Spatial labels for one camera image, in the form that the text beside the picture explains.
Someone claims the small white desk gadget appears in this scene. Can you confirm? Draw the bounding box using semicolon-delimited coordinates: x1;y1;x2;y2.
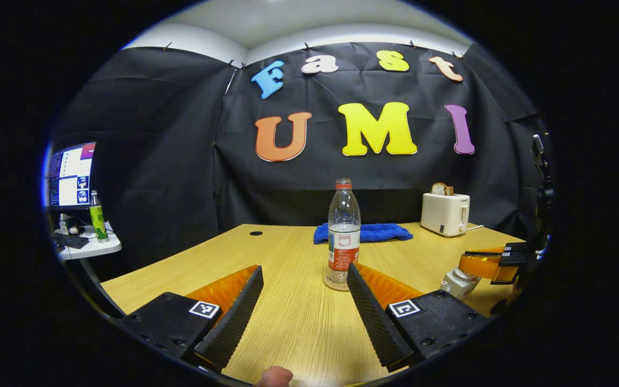
59;213;81;237

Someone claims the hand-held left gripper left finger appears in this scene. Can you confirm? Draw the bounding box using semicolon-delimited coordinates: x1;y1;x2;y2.
121;264;265;374

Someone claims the black keyboard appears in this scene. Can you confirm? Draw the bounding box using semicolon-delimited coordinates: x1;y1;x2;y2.
54;232;90;250

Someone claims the round wooden coaster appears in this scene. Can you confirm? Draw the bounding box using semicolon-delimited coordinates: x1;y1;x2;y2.
323;273;365;292

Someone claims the white toaster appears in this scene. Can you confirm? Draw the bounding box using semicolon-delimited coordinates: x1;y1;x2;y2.
420;192;471;238

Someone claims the white teacup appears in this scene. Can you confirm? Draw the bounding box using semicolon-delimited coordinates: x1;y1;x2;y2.
441;267;482;300

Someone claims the blue towel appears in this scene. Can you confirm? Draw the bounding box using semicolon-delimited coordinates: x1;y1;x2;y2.
313;223;414;245

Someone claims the green drink bottle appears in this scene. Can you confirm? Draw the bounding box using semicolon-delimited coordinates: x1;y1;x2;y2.
89;189;110;243

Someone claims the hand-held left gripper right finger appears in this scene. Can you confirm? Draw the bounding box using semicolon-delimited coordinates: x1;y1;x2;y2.
346;262;491;373

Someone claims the computer monitor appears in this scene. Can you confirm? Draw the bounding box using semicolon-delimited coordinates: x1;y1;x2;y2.
46;141;97;210

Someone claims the white side table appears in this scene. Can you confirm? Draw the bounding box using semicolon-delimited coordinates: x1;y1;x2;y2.
54;223;123;262

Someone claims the clear plastic water bottle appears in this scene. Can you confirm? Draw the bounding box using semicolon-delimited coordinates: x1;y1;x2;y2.
327;178;362;286

